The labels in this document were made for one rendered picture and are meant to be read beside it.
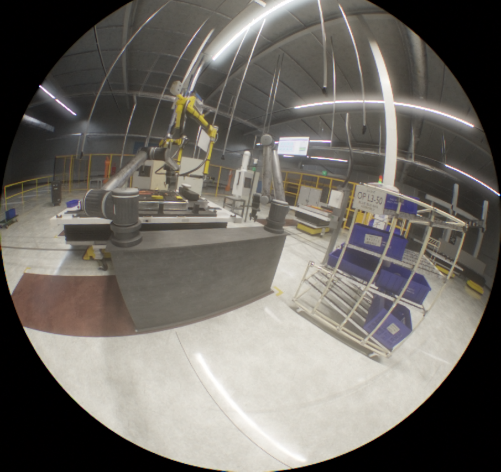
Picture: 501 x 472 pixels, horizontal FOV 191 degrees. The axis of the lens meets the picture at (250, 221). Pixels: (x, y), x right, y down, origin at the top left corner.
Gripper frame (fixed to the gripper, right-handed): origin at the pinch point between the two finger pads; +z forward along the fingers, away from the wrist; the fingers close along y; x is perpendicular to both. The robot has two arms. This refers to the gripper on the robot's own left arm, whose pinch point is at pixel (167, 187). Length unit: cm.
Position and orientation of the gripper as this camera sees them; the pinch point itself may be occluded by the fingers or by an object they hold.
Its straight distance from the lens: 266.8
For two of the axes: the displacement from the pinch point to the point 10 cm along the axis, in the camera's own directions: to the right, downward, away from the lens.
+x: -6.4, -3.1, 7.0
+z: -1.9, 9.5, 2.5
